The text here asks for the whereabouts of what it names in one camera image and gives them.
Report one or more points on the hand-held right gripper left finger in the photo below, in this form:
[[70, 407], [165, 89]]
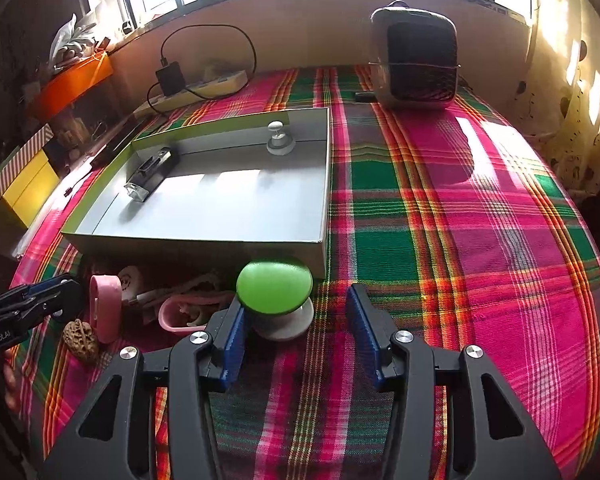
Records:
[[232, 340]]

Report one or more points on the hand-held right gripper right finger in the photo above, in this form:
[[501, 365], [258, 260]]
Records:
[[362, 330]]

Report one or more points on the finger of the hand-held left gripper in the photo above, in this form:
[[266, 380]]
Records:
[[45, 290], [20, 319]]

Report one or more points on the brown walnut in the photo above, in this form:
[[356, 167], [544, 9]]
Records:
[[80, 340]]

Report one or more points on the pink plastic hook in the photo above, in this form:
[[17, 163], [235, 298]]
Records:
[[111, 305], [167, 319]]

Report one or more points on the white round device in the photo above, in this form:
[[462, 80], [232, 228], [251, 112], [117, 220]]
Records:
[[130, 280]]

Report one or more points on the grey cardboard box green rim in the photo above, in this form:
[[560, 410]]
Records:
[[220, 210]]

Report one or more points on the yellow box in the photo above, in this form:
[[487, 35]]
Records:
[[27, 190]]

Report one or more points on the red white striped box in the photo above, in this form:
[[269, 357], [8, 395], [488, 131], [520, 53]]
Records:
[[15, 160]]

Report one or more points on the pink green plaid blanket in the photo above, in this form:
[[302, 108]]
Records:
[[480, 260]]

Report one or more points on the black phone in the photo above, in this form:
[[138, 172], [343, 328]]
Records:
[[117, 142]]

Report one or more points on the small white knob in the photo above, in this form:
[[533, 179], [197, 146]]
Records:
[[280, 145]]

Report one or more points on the orange box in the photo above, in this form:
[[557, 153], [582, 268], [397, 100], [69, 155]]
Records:
[[70, 87]]

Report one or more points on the small black block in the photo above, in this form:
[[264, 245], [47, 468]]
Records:
[[364, 96]]

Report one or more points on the white power strip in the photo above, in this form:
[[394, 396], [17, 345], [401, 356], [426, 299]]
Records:
[[215, 85]]

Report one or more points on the white plastic bag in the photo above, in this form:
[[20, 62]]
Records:
[[65, 35]]

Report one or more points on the grey fan heater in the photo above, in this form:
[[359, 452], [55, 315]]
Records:
[[415, 60]]

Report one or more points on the cream patterned curtain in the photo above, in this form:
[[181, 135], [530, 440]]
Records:
[[570, 110]]

